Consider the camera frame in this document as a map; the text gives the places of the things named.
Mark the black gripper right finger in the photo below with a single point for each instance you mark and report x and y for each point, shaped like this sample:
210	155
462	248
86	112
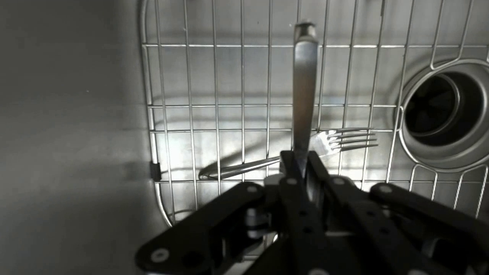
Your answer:
388	229

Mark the steel spoon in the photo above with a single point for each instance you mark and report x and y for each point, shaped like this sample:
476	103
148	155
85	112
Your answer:
305	92

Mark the steel fork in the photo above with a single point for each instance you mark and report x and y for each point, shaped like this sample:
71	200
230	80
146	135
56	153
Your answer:
346	138

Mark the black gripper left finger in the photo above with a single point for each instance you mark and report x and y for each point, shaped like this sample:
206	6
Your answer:
245	229

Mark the stainless steel sink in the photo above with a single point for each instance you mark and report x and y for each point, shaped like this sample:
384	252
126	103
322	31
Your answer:
67	127

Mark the round sink drain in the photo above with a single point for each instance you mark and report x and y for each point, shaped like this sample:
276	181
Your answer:
444	109

